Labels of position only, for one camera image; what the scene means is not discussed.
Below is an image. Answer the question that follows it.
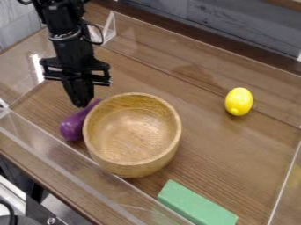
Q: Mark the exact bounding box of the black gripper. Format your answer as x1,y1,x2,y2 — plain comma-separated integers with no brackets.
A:
40,34,111,107

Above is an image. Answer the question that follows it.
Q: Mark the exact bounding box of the purple toy eggplant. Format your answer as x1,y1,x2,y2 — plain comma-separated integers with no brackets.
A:
59,99,102,142

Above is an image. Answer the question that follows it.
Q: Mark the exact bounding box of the brown wooden bowl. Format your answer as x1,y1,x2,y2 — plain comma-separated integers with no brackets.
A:
83,92,182,178

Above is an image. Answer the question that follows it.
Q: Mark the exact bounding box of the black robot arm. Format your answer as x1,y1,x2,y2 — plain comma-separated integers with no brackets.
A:
16,0,111,107

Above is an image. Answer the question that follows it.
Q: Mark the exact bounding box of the yellow toy lemon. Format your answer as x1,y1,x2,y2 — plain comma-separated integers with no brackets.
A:
225,87,254,116

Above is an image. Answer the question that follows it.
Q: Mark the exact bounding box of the green foam block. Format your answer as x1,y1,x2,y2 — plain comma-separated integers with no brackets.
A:
158,179,238,225

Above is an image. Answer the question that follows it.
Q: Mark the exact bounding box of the black cable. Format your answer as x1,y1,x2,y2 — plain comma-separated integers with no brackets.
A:
83,22,106,47

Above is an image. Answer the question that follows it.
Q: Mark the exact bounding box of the clear acrylic corner bracket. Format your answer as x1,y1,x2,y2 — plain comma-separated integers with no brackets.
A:
87,12,116,45

